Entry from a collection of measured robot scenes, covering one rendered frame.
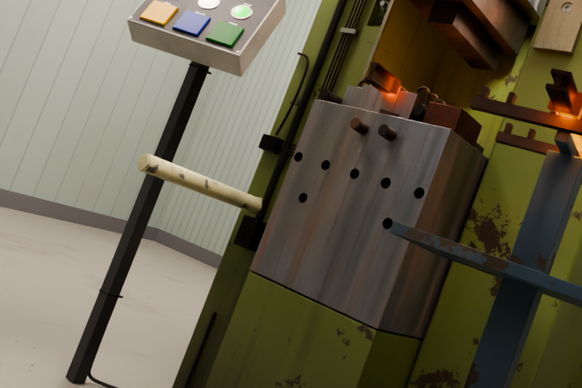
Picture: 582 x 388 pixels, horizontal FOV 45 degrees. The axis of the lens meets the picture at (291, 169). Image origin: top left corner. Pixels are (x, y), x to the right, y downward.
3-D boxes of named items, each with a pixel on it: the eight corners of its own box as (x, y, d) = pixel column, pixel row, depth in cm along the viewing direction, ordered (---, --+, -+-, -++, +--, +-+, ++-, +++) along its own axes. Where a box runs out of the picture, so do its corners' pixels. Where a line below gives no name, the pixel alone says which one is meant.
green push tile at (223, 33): (231, 45, 178) (244, 27, 182) (205, 37, 180) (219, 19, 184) (231, 50, 180) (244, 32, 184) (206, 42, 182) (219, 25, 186)
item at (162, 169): (145, 175, 161) (153, 153, 161) (132, 169, 164) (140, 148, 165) (261, 217, 195) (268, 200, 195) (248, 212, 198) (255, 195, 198)
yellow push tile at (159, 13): (163, 24, 183) (178, 6, 187) (139, 16, 185) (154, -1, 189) (164, 29, 185) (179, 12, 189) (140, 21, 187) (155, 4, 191)
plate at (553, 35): (571, 52, 155) (596, -18, 156) (532, 47, 160) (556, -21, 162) (573, 55, 156) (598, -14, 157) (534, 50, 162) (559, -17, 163)
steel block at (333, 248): (377, 329, 143) (451, 128, 146) (248, 269, 167) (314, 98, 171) (479, 351, 186) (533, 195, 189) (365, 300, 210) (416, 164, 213)
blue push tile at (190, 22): (196, 34, 181) (210, 16, 185) (172, 26, 183) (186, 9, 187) (197, 39, 182) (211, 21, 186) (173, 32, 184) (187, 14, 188)
